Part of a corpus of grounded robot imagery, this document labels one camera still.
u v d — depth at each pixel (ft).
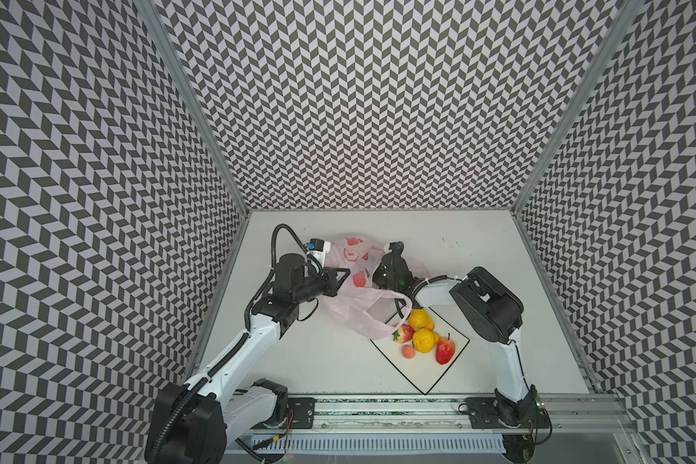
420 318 2.73
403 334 2.70
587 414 2.47
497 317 1.75
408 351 2.63
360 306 2.33
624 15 2.23
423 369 2.63
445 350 2.58
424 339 2.61
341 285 2.42
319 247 2.32
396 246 2.98
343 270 2.54
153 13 2.36
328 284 2.25
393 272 2.47
